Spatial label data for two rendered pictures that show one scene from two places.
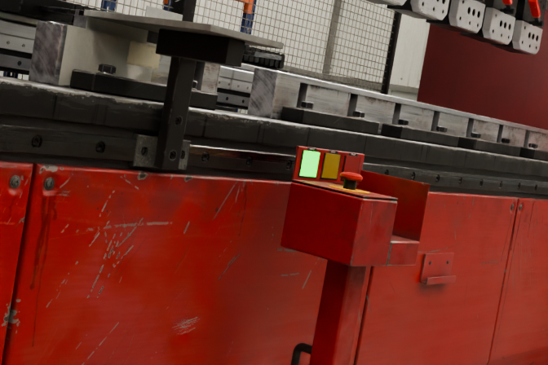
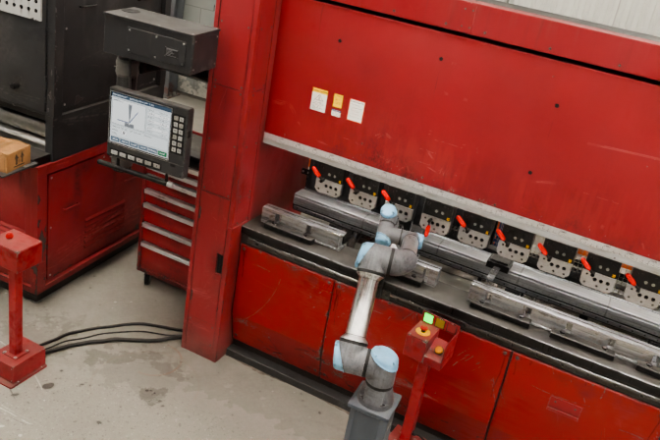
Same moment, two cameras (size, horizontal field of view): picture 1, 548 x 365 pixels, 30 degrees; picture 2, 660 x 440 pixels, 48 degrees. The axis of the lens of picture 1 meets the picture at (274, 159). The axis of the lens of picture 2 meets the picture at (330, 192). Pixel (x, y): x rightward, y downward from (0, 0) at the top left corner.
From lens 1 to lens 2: 3.50 m
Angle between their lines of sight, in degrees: 77
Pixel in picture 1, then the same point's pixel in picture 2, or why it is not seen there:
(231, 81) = (518, 281)
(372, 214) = (412, 341)
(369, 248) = (411, 352)
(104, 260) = not seen: hidden behind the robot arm
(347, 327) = (419, 377)
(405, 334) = (535, 424)
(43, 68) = not seen: hidden behind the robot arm
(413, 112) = (585, 331)
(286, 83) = (477, 290)
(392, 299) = (522, 402)
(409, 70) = not seen: outside the picture
